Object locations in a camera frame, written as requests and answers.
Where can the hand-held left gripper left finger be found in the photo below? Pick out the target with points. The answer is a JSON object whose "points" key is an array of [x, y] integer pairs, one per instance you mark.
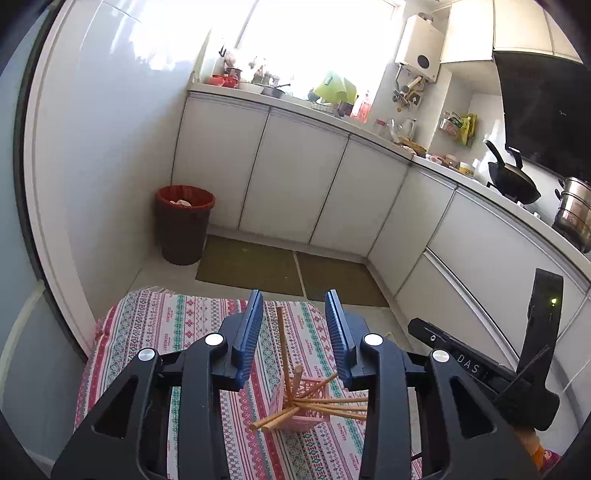
{"points": [[249, 341]]}

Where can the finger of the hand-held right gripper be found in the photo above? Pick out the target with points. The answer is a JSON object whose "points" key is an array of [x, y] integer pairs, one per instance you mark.
{"points": [[425, 330]]}

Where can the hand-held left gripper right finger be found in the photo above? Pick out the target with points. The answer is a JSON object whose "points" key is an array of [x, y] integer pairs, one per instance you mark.
{"points": [[334, 337]]}

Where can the bamboo chopstick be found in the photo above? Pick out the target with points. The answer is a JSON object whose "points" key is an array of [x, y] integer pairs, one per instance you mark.
{"points": [[282, 341], [295, 381], [323, 382], [351, 399], [268, 421], [351, 416], [351, 408], [275, 425]]}

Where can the pink perforated utensil basket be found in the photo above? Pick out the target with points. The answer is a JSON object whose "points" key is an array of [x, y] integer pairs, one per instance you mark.
{"points": [[314, 422]]}

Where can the person's right hand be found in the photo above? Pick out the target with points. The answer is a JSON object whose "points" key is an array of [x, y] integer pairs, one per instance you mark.
{"points": [[533, 450]]}

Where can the olive floor mat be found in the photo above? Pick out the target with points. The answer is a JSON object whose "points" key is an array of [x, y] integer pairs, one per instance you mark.
{"points": [[337, 281], [249, 265]]}

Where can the patterned red green tablecloth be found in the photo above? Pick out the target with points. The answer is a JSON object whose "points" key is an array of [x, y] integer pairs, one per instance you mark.
{"points": [[152, 323]]}

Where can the dark trash bin red liner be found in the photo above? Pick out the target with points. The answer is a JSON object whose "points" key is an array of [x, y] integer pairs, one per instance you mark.
{"points": [[182, 230]]}

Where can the white kitchen cabinets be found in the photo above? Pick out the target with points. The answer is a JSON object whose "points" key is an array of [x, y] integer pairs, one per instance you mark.
{"points": [[295, 175]]}

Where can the black wok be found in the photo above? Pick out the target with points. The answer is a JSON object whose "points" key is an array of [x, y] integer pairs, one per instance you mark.
{"points": [[515, 184]]}

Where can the steel stock pot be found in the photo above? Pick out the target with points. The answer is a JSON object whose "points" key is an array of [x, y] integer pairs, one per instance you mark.
{"points": [[575, 203]]}

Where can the glass pitcher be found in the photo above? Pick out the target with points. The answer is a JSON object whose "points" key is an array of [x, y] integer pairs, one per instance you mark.
{"points": [[401, 129]]}

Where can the red bottle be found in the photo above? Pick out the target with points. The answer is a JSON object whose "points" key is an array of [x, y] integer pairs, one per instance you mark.
{"points": [[362, 108]]}

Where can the black range hood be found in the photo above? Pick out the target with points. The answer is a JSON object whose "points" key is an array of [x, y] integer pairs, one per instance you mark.
{"points": [[545, 110]]}

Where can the dark pan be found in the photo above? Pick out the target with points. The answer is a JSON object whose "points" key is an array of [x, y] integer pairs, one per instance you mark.
{"points": [[274, 91]]}

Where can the red bowls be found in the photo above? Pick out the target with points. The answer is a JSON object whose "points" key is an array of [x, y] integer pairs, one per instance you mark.
{"points": [[221, 81]]}

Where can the white water heater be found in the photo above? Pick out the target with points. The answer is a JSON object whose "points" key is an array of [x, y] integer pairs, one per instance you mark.
{"points": [[418, 46]]}

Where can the white upper cabinet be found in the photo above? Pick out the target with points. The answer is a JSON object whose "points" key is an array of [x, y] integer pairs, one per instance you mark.
{"points": [[466, 32]]}

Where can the wall rack with packets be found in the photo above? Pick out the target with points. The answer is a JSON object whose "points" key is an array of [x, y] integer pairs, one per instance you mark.
{"points": [[457, 127]]}

